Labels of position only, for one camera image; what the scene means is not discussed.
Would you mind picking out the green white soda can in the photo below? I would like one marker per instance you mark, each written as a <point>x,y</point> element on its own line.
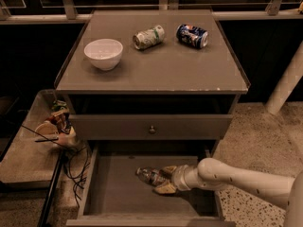
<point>148,38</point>

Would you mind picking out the grey side tray table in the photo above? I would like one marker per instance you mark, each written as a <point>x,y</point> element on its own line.
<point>27,162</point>

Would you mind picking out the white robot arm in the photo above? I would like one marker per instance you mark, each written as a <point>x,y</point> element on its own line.
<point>211,174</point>

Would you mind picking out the blue soda can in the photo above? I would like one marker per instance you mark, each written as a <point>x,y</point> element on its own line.
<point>192,35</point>

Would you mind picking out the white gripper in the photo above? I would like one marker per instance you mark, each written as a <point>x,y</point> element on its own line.
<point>180,177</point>

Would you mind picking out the white ceramic bowl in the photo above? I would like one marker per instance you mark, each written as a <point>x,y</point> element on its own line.
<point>104,54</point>

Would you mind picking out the clear plastic water bottle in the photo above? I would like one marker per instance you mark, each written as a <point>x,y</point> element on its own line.
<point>151,176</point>

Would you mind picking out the white diagonal post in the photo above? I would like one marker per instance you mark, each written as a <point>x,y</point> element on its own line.
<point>287,83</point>

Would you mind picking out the grey open middle drawer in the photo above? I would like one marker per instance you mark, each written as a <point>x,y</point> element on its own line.
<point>114,196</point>

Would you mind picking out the grey top drawer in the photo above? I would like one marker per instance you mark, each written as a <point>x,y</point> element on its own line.
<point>136,126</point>

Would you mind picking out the metal window railing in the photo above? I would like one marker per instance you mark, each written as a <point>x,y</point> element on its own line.
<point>54,11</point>

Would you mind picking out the grey cabinet with counter top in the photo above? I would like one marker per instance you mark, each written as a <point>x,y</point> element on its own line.
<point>168,78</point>

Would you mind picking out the brass drawer knob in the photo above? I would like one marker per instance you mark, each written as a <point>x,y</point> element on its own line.
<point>152,130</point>

